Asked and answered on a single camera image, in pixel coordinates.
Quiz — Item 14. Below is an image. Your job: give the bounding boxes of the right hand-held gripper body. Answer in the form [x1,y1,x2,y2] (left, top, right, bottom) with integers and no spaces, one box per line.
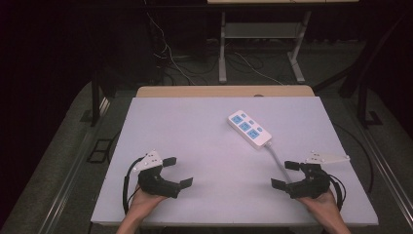
[286,149,352,200]

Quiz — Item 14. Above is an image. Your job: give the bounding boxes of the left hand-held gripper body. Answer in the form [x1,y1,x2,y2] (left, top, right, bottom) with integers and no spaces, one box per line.
[131,149,181,200]

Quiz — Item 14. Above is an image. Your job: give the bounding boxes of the person's left hand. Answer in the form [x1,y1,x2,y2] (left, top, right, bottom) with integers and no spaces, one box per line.
[128,184,169,223]

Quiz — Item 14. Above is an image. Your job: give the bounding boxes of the person's right hand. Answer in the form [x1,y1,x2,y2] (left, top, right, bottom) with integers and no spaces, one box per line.
[297,189,343,226]

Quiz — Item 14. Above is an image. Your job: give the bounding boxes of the white table cover board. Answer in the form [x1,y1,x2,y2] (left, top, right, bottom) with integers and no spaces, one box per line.
[90,96,380,227]

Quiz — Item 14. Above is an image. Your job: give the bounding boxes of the white power strip blue sockets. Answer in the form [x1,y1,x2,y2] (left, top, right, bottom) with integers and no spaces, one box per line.
[227,109,274,151]

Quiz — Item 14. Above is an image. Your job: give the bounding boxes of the black stand leg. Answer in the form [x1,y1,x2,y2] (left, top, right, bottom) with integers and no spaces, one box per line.
[356,77,384,129]
[79,69,113,128]

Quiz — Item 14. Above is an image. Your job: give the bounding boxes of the white metal stand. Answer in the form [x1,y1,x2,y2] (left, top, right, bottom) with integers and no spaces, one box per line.
[218,10,312,85]

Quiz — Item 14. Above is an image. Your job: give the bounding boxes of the grey power strip cable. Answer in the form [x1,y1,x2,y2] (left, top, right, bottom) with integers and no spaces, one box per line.
[264,141,294,183]

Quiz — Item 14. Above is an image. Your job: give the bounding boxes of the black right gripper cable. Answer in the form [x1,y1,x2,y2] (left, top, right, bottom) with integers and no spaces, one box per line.
[327,174,348,213]

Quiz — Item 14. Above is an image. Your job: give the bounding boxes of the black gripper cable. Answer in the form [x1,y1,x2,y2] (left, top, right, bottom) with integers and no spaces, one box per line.
[327,174,348,213]
[122,157,144,215]

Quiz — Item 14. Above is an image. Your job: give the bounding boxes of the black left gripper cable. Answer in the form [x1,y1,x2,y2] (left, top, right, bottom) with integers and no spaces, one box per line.
[122,157,144,215]

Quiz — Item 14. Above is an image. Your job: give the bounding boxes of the black rectangular floor frame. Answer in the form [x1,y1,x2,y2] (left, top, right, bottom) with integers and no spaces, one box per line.
[86,138,114,164]

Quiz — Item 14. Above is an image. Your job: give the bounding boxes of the thin black floor cable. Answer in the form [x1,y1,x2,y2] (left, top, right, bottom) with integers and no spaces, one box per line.
[333,122,375,196]

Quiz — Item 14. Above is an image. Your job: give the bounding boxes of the aluminium floor rail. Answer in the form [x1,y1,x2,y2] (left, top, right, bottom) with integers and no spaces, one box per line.
[360,125,413,225]
[38,97,111,234]

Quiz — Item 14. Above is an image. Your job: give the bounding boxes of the short white floor cable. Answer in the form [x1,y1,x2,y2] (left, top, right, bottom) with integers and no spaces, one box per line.
[233,52,284,86]

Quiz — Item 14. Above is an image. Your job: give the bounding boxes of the long white floor cable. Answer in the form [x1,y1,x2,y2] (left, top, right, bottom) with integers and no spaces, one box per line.
[145,12,197,86]

